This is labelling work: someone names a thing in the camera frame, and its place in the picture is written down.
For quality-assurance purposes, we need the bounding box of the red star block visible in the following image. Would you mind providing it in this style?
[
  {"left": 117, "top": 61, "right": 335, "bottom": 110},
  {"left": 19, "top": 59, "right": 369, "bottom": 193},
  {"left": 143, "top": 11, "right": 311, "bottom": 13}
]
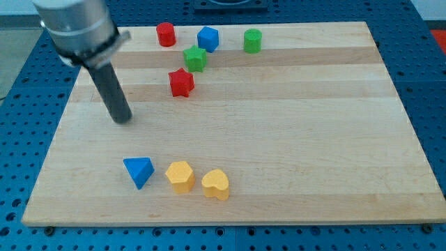
[{"left": 168, "top": 68, "right": 194, "bottom": 98}]

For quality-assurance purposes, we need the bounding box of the wooden board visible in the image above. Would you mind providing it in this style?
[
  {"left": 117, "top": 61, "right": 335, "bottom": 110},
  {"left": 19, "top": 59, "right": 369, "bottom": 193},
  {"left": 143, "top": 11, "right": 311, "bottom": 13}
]
[{"left": 22, "top": 22, "right": 445, "bottom": 227}]

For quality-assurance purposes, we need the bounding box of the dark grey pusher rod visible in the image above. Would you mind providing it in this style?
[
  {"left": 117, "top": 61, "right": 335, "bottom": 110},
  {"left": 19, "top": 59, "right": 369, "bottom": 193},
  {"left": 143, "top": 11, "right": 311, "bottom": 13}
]
[{"left": 87, "top": 63, "right": 132, "bottom": 124}]

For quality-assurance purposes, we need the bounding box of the green star block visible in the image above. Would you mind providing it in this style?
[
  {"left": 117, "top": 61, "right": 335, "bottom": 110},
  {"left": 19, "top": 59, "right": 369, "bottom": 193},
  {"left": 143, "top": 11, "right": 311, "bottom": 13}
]
[{"left": 183, "top": 45, "right": 207, "bottom": 72}]

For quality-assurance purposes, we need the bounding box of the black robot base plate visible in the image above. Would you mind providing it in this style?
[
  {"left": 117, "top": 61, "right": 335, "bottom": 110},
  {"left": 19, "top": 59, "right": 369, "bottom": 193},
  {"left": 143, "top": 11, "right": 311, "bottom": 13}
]
[{"left": 191, "top": 0, "right": 269, "bottom": 12}]

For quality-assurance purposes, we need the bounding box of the green cylinder block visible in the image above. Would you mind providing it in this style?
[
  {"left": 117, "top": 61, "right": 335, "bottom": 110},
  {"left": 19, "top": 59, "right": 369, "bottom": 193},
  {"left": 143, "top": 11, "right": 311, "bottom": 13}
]
[{"left": 243, "top": 29, "right": 263, "bottom": 54}]

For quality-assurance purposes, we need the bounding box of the yellow hexagon block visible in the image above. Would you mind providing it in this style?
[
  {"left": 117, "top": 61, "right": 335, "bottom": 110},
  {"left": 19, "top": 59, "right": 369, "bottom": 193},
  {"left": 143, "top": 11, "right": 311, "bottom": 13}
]
[{"left": 165, "top": 161, "right": 195, "bottom": 194}]

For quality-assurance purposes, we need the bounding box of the red cylinder block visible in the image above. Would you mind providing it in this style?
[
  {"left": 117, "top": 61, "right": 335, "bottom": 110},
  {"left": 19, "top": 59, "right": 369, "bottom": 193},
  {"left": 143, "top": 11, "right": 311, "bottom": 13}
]
[{"left": 156, "top": 22, "right": 176, "bottom": 47}]

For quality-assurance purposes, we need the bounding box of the blue cube block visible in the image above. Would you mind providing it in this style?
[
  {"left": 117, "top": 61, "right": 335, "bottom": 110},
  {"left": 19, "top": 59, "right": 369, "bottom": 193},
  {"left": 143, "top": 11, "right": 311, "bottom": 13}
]
[{"left": 197, "top": 26, "right": 220, "bottom": 53}]

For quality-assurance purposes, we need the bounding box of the blue triangle block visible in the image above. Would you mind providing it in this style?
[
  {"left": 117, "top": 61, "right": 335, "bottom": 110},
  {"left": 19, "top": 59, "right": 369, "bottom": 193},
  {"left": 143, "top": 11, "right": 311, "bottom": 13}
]
[{"left": 123, "top": 157, "right": 155, "bottom": 190}]

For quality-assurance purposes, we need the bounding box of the yellow heart block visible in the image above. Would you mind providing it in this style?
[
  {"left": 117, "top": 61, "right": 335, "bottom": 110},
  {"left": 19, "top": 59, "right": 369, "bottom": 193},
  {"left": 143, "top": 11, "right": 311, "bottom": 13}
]
[{"left": 201, "top": 169, "right": 229, "bottom": 201}]

